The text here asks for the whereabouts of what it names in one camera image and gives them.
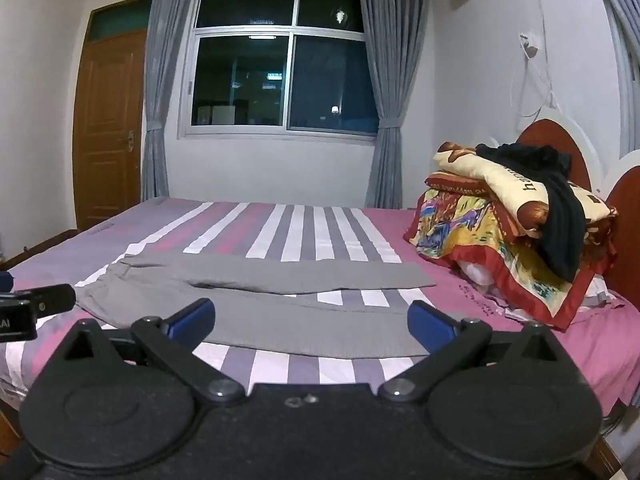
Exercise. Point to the grey pink white bedspread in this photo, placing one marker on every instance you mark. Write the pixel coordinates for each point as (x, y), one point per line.
(310, 225)

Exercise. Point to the brown wooden door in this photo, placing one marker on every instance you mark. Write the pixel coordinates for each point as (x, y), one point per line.
(107, 125)

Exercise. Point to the red wooden headboard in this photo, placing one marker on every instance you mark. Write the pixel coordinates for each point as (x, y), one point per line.
(622, 210)

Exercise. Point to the grey curtain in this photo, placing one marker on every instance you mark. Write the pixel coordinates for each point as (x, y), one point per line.
(395, 80)
(167, 75)

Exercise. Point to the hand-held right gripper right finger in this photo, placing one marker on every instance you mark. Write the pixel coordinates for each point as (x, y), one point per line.
(428, 323)

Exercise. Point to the colourful red-bordered blanket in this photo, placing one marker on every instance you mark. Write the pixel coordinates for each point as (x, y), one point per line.
(465, 230)

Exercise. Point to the aluminium frame window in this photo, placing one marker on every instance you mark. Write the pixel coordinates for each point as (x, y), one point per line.
(285, 60)

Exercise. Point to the grey sock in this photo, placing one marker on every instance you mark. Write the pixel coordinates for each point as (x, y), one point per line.
(260, 290)

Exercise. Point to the black garment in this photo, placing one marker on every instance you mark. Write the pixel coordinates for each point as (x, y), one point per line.
(562, 210)

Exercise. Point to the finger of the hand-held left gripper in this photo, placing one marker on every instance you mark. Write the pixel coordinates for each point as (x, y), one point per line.
(52, 299)

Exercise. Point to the cream printed blanket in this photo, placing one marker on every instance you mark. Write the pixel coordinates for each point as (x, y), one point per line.
(505, 180)

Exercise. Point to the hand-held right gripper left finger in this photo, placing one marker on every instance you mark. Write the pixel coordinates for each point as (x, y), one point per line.
(192, 318)

